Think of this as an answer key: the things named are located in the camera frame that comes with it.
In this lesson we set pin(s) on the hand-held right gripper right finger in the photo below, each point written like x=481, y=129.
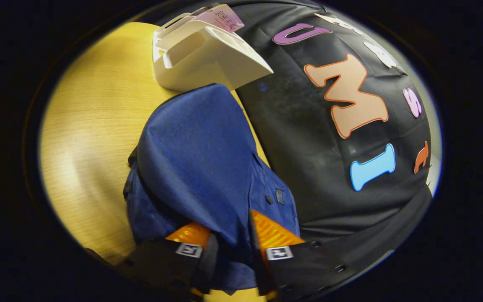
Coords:
x=300, y=272

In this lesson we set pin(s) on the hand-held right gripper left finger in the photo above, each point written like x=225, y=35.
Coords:
x=170, y=264

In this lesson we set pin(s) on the blue schoolbag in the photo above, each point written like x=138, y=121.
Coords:
x=195, y=159

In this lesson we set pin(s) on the white bookshelf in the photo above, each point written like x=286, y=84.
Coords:
x=216, y=63

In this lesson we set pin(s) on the pink book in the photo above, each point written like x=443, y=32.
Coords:
x=222, y=19

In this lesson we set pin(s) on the black backdrop cloth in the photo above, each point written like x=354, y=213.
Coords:
x=300, y=138

